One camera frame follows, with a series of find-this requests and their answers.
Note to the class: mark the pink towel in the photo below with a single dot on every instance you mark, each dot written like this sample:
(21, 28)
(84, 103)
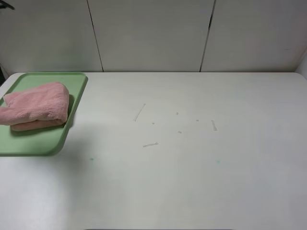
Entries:
(40, 107)

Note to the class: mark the green plastic tray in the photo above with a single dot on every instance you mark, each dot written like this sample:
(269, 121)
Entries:
(45, 141)

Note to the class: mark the white thread on table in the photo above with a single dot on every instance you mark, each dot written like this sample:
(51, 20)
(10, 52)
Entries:
(140, 110)

